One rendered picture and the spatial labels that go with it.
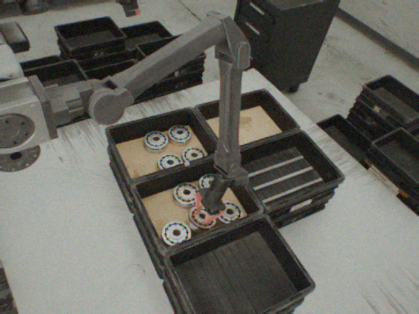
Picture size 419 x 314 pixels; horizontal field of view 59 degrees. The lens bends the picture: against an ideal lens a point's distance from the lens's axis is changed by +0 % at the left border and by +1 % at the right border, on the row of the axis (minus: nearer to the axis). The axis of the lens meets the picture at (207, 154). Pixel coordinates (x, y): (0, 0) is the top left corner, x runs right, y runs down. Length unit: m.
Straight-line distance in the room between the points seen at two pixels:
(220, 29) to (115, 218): 0.90
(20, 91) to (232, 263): 0.87
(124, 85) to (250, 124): 1.00
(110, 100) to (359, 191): 1.35
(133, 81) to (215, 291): 0.74
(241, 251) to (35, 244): 0.76
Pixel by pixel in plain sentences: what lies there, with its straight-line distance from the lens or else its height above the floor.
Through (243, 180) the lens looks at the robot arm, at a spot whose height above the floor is 1.04.
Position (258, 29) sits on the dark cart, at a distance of 2.85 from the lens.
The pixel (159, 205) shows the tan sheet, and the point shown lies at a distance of 1.43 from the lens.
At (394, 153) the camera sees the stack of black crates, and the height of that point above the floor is 0.49.
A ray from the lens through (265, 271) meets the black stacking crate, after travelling 1.36.
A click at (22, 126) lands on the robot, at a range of 0.84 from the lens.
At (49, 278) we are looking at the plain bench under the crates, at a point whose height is 0.70.
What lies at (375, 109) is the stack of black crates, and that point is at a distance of 2.77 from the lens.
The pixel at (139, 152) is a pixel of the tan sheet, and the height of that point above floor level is 0.83.
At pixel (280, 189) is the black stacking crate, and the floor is 0.83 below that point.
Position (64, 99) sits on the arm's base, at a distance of 0.84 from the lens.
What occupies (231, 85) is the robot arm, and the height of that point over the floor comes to 1.39.
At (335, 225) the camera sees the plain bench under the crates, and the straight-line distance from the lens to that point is 1.72.
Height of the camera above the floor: 2.02
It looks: 48 degrees down
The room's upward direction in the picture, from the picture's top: 11 degrees clockwise
